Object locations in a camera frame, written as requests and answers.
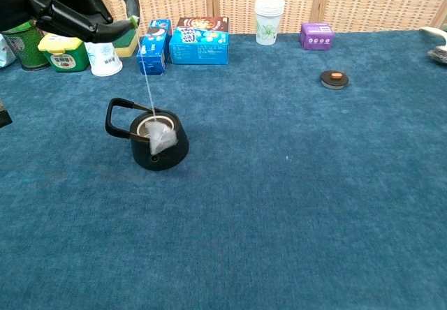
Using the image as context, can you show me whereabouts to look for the green container yellow lid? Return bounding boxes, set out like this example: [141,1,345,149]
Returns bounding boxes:
[37,33,90,73]

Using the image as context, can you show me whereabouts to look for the upturned white paper cup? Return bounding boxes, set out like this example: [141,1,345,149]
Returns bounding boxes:
[83,40,124,78]

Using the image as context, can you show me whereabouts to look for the stacked white paper cups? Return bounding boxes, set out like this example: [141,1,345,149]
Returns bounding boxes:
[254,0,286,46]

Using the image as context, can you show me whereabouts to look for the black teapot lid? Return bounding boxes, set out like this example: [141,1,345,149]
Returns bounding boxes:
[319,69,349,91]

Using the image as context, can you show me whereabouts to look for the white wet wipes pack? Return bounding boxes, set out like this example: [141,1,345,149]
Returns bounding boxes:
[0,34,17,68]

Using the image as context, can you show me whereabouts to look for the purple box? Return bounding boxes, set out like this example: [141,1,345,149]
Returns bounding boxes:
[298,22,335,52]

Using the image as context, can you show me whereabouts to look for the white plastic spoon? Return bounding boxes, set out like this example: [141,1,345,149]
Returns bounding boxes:
[418,26,447,51]

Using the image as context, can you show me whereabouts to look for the blue Oreo box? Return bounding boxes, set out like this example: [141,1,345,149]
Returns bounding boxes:
[136,18,173,76]

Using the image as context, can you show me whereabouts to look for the black teapot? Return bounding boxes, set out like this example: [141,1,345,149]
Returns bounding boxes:
[105,97,190,172]

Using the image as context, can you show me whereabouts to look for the blue table cloth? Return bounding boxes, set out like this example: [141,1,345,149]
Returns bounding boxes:
[0,29,447,310]

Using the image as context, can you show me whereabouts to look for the tea bag with string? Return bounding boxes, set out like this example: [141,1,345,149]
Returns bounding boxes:
[128,15,178,156]

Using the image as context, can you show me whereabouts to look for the green cylindrical can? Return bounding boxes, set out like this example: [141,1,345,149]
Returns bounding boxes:
[3,20,36,34]

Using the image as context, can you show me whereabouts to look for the green yellow sponge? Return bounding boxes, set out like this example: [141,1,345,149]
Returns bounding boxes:
[112,27,141,59]

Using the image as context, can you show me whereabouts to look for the steel wool scrubber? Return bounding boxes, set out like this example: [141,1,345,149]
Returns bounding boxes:
[427,44,447,65]

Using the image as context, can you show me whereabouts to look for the blue cookie box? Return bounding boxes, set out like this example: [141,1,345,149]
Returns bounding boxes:
[168,17,230,66]

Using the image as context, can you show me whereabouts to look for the black mesh holder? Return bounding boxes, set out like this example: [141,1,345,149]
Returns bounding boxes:
[1,22,50,72]

